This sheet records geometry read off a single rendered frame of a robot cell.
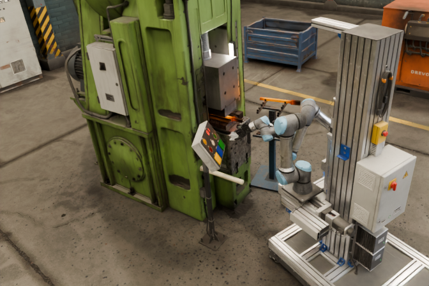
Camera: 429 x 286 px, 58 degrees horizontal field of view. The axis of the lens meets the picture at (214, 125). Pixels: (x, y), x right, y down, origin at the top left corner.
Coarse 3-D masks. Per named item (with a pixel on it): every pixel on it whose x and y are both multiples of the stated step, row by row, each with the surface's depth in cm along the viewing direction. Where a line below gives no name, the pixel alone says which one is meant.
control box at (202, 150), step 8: (200, 128) 313; (208, 128) 314; (200, 136) 299; (208, 136) 308; (216, 136) 321; (192, 144) 296; (200, 144) 292; (208, 144) 302; (216, 144) 314; (224, 144) 327; (200, 152) 295; (208, 152) 296; (216, 152) 308; (208, 160) 298; (208, 168) 302; (216, 168) 300
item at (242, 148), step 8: (248, 120) 376; (232, 128) 361; (224, 136) 355; (232, 144) 359; (240, 144) 373; (248, 144) 388; (224, 152) 369; (232, 152) 363; (240, 152) 376; (248, 152) 392; (224, 160) 374; (232, 160) 367; (240, 160) 380; (224, 168) 376; (232, 168) 370
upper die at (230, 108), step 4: (232, 104) 354; (208, 108) 355; (228, 108) 349; (232, 108) 356; (236, 108) 362; (212, 112) 355; (216, 112) 352; (220, 112) 349; (224, 112) 346; (228, 112) 351; (220, 116) 351; (224, 116) 348
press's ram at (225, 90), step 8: (216, 56) 345; (224, 56) 344; (232, 56) 342; (208, 64) 329; (216, 64) 327; (224, 64) 327; (232, 64) 339; (208, 72) 329; (216, 72) 324; (224, 72) 330; (232, 72) 342; (208, 80) 333; (216, 80) 328; (224, 80) 333; (232, 80) 345; (208, 88) 337; (216, 88) 332; (224, 88) 336; (232, 88) 348; (208, 96) 341; (216, 96) 336; (224, 96) 339; (232, 96) 351; (208, 104) 346; (216, 104) 340; (224, 104) 342
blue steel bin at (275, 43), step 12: (252, 24) 741; (264, 24) 779; (276, 24) 765; (288, 24) 749; (300, 24) 736; (252, 36) 724; (264, 36) 710; (276, 36) 696; (288, 36) 683; (300, 36) 668; (312, 36) 716; (252, 48) 737; (264, 48) 722; (276, 48) 705; (288, 48) 690; (300, 48) 677; (312, 48) 727; (264, 60) 731; (276, 60) 716; (288, 60) 704; (300, 60) 688
